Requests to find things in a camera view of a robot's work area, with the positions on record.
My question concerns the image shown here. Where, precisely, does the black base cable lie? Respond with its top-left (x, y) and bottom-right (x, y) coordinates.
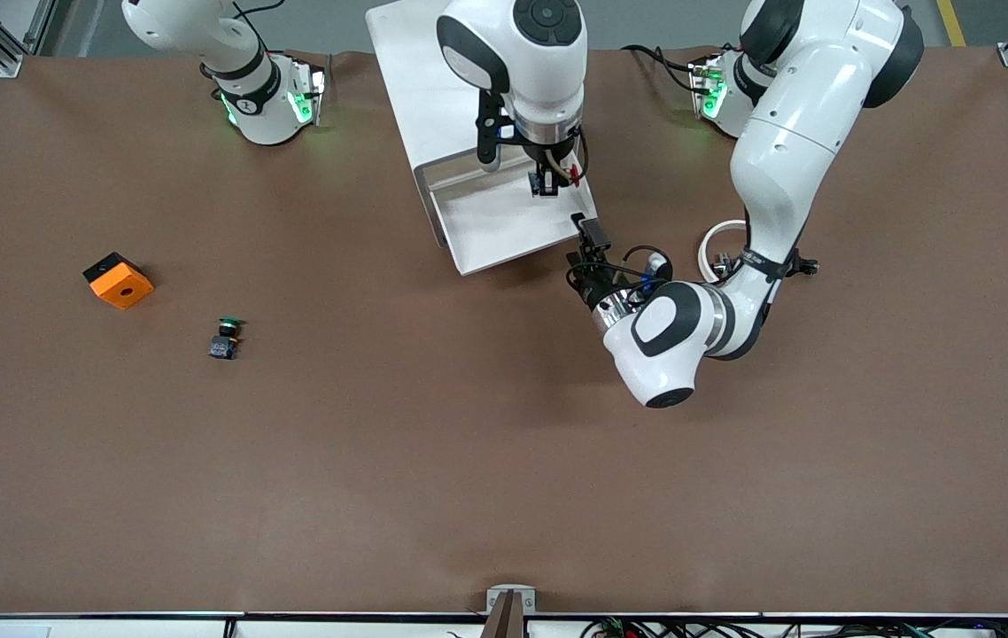
top-left (621, 43), bottom-right (702, 95)

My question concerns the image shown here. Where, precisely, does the brown table cover sheet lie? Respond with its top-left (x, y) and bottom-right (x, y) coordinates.
top-left (0, 46), bottom-right (1008, 619)

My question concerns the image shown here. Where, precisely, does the tangled cable bundle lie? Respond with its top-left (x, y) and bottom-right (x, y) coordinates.
top-left (579, 616), bottom-right (1008, 638)

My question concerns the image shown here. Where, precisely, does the white drawer cabinet shell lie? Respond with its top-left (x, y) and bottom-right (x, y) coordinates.
top-left (366, 0), bottom-right (492, 249)

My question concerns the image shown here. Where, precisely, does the white cabinet drawer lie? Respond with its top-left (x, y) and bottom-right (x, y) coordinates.
top-left (427, 146), bottom-right (600, 276)

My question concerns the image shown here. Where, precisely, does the white curved plastic ring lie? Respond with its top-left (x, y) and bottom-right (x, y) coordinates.
top-left (699, 220), bottom-right (748, 284)

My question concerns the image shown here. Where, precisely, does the orange black button enclosure box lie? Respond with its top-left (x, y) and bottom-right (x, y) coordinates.
top-left (82, 252), bottom-right (155, 311)

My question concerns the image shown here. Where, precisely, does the grey metal mounting bracket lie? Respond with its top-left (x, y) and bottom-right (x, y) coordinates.
top-left (485, 584), bottom-right (538, 615)

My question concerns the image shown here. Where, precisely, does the green push button switch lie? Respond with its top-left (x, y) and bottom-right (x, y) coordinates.
top-left (207, 316), bottom-right (244, 361)

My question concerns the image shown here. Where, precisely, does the metal base connector bracket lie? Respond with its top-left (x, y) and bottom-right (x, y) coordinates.
top-left (287, 55), bottom-right (330, 127)

